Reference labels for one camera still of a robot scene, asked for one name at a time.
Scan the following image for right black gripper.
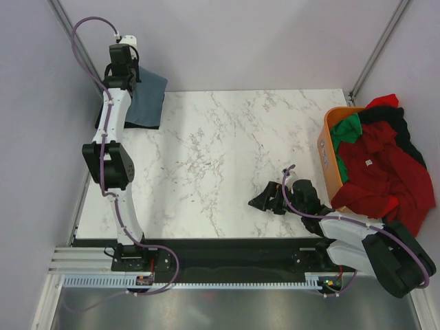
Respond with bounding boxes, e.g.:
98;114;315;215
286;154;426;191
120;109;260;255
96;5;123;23
248;181;305;217

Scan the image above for blue-grey t shirt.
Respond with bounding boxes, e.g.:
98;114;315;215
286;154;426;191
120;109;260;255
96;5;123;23
124;67;168;129

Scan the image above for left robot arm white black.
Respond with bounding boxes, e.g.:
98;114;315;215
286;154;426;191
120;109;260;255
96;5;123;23
82;41;151;272

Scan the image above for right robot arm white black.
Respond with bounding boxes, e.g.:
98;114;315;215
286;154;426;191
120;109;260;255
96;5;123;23
248;179;437;298

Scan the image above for folded black t shirt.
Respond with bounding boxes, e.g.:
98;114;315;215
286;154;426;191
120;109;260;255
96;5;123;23
95;88;165;132

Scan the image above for orange plastic basket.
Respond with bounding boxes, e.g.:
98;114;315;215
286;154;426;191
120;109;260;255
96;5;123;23
317;107;364;201

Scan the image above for green t shirt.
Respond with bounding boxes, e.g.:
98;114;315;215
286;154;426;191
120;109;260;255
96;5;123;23
330;113;363;184

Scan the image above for red t shirt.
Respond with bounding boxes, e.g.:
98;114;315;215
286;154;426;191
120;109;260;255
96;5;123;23
331;94;436;236

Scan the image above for black t shirt in basket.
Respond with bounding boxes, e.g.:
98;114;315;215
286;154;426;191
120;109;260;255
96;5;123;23
358;106;427;168

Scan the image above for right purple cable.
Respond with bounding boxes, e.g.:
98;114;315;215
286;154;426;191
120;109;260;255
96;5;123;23
281;164;432;298

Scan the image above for purple cable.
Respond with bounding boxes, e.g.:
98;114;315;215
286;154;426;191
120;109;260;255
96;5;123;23
61;16;182;314
281;164;432;298

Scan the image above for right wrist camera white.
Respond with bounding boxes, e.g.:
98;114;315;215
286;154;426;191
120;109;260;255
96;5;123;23
285;170;299;190

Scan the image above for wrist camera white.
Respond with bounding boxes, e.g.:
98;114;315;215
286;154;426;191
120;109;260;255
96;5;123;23
285;170;299;190
116;35;138;49

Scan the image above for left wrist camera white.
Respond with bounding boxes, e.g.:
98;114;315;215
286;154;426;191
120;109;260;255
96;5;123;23
116;35;138;49

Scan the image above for left aluminium frame post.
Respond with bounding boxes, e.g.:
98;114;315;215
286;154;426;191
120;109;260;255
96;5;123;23
47;0;98;77

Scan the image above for aluminium frame post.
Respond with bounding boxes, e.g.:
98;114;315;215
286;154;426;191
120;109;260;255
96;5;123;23
47;0;98;77
344;0;412;105

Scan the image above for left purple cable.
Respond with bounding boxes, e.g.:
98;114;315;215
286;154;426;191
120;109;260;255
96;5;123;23
61;16;182;314

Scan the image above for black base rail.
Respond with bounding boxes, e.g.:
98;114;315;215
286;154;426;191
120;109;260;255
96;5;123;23
109;236;362;285

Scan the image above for aluminium frame extrusion base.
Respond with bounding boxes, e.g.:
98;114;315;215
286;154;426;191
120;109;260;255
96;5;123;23
48;247;112;274

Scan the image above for white slotted cable duct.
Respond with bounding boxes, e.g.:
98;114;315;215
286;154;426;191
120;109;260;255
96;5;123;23
63;273;337;290

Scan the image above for right aluminium frame post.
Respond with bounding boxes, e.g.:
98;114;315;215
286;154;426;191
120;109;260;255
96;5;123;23
344;0;412;105

